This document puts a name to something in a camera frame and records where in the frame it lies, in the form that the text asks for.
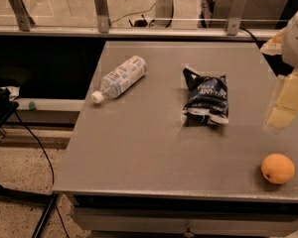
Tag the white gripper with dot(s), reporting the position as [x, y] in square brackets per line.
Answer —
[296, 45]

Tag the blue chip bag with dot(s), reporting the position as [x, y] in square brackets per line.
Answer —
[208, 97]

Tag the clear plastic water bottle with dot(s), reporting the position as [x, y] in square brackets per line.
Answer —
[120, 79]

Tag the orange fruit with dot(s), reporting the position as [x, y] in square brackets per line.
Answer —
[277, 169]

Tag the table drawer front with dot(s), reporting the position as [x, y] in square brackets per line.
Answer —
[180, 223]

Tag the right metal rail bracket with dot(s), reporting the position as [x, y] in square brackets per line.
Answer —
[235, 15]

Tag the metal rail bracket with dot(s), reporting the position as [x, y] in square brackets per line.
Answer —
[102, 15]
[235, 15]
[24, 20]

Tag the middle metal rail bracket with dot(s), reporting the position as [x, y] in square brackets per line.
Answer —
[102, 15]

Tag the left metal rail bracket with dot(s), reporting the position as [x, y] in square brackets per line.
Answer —
[24, 20]

